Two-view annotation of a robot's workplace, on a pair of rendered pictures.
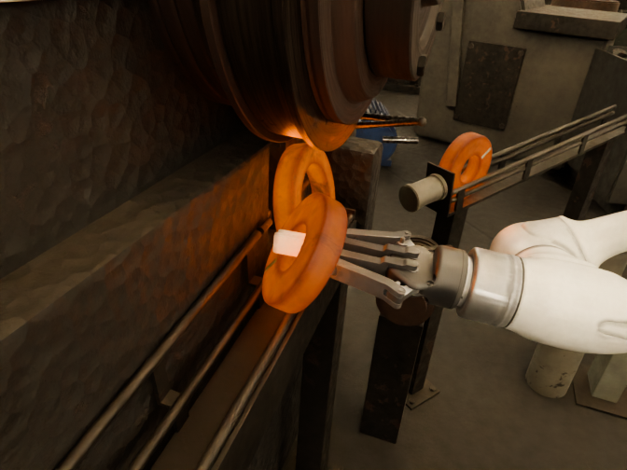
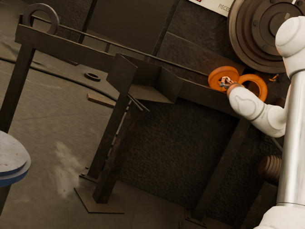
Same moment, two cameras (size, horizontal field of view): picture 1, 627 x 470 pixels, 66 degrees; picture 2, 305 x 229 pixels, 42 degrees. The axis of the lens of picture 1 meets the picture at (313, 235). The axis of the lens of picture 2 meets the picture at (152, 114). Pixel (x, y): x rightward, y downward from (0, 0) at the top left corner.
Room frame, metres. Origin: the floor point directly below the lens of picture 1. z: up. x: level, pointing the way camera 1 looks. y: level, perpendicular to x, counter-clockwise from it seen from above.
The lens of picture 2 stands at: (-0.44, -1.78, 0.98)
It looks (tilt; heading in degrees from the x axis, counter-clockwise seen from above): 15 degrees down; 70
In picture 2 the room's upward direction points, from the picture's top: 23 degrees clockwise
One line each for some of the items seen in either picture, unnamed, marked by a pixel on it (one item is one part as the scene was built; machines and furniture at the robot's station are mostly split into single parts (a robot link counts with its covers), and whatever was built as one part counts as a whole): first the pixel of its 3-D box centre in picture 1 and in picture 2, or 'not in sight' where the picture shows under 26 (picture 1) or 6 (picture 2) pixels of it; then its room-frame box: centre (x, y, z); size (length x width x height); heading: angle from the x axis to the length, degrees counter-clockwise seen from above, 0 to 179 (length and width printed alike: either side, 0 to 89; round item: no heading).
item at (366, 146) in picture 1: (346, 199); (277, 121); (0.86, -0.06, 0.68); 0.11 x 0.08 x 0.24; 72
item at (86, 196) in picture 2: not in sight; (121, 136); (0.09, -0.10, 0.36); 0.26 x 0.20 x 0.72; 17
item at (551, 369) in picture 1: (573, 318); not in sight; (1.07, -0.74, 0.26); 0.12 x 0.12 x 0.52
